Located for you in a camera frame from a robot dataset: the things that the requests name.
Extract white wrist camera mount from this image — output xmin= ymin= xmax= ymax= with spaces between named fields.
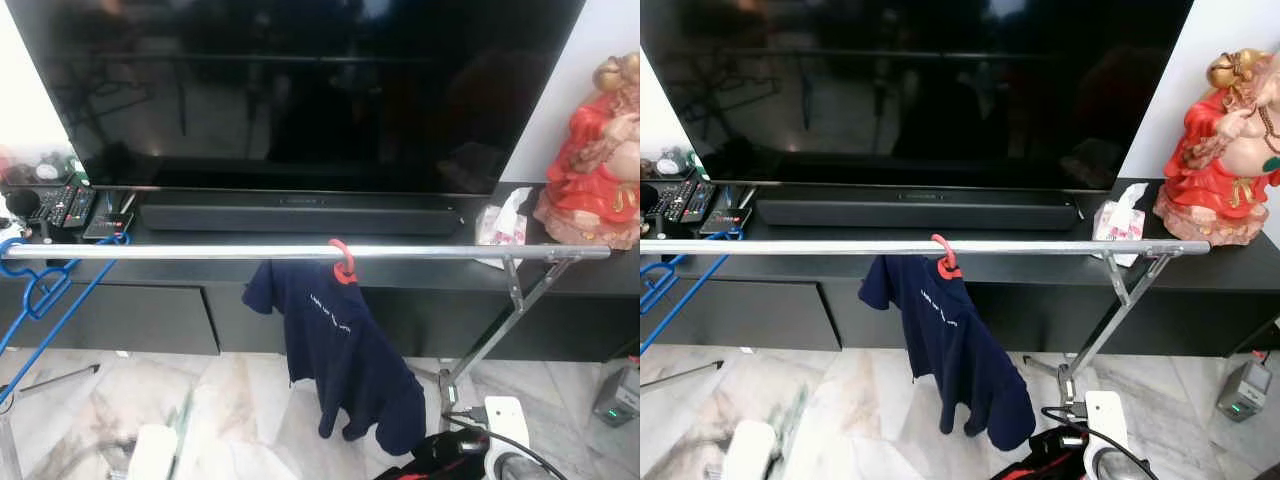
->
xmin=483 ymin=396 xmax=531 ymax=471
xmin=722 ymin=420 xmax=776 ymax=480
xmin=128 ymin=425 xmax=179 ymax=480
xmin=1085 ymin=390 xmax=1129 ymax=466

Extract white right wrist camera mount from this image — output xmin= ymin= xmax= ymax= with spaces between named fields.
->
xmin=483 ymin=396 xmax=531 ymax=471
xmin=1085 ymin=390 xmax=1129 ymax=466

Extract red plastic hanger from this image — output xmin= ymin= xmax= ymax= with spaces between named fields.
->
xmin=930 ymin=233 xmax=963 ymax=281
xmin=328 ymin=238 xmax=358 ymax=286

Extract black soundbar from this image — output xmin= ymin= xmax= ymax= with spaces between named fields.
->
xmin=138 ymin=193 xmax=466 ymax=236
xmin=755 ymin=188 xmax=1081 ymax=231

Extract black remote many buttons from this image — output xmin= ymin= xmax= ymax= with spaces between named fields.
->
xmin=40 ymin=185 xmax=98 ymax=229
xmin=660 ymin=180 xmax=716 ymax=223

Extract pink white tissue pack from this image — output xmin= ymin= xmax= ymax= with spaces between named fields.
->
xmin=475 ymin=185 xmax=534 ymax=269
xmin=1093 ymin=182 xmax=1151 ymax=266

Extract red laughing Buddha statue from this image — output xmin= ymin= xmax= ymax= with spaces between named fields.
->
xmin=533 ymin=50 xmax=641 ymax=251
xmin=1153 ymin=45 xmax=1280 ymax=246

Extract small grey floor device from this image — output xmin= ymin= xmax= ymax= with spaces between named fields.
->
xmin=592 ymin=365 xmax=641 ymax=428
xmin=1217 ymin=360 xmax=1273 ymax=423

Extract blue plastic hanger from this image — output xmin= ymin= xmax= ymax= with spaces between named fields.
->
xmin=0 ymin=232 xmax=131 ymax=411
xmin=640 ymin=228 xmax=746 ymax=356

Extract black television cabinet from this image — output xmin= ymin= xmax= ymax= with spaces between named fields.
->
xmin=640 ymin=178 xmax=1280 ymax=358
xmin=0 ymin=180 xmax=641 ymax=363

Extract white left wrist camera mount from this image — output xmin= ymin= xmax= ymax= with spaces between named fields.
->
xmin=722 ymin=420 xmax=776 ymax=480
xmin=128 ymin=425 xmax=179 ymax=480

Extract black shirt red striped collar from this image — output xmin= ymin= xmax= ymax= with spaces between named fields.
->
xmin=375 ymin=430 xmax=491 ymax=480
xmin=990 ymin=425 xmax=1091 ymax=480

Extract black flat television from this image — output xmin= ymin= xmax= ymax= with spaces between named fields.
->
xmin=640 ymin=0 xmax=1196 ymax=191
xmin=5 ymin=0 xmax=586 ymax=196

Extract navy blue shirt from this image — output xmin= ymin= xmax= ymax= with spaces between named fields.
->
xmin=858 ymin=253 xmax=1038 ymax=453
xmin=242 ymin=258 xmax=428 ymax=458

